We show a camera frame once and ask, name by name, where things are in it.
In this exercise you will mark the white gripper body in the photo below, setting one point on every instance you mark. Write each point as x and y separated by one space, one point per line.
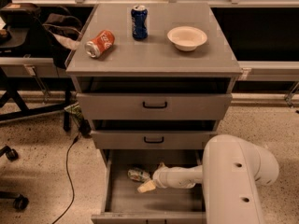
163 176

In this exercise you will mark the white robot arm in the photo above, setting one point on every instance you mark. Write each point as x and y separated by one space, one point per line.
231 170

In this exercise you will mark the grey bottom drawer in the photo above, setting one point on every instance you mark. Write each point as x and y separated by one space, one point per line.
123 204

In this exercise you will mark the grey drawer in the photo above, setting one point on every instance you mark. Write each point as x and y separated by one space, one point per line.
129 134
160 98
123 204

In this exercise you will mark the grey middle drawer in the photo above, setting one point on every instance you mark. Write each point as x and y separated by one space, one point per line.
129 134

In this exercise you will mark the grey drawer cabinet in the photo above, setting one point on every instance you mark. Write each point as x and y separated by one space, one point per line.
154 56

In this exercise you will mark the grey top drawer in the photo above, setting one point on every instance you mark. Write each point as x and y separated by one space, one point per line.
160 98

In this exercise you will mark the orange soda can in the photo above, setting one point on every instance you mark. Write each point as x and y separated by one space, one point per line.
100 44

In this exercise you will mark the blue pepsi can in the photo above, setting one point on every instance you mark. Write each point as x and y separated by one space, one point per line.
139 16

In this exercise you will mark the green chip bag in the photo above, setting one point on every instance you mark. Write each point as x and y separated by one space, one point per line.
75 111

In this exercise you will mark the white bowl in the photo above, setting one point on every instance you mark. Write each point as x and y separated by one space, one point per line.
187 38

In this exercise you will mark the dark jacket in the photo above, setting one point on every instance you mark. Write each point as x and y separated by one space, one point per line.
64 25

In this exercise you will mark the black bag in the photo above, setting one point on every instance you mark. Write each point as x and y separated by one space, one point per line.
25 35

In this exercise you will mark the black middle drawer handle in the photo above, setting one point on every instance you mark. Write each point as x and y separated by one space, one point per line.
149 140

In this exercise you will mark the black drawer handle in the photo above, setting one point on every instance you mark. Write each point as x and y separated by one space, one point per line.
149 140
155 106

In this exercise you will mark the black top drawer handle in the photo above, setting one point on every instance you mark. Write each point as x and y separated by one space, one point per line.
155 106

